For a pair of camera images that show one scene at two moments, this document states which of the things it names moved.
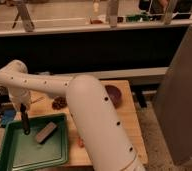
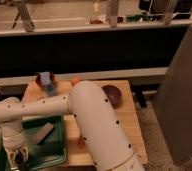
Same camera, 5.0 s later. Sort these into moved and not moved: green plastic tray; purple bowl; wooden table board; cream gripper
Moved: cream gripper
Not moved: green plastic tray; purple bowl; wooden table board
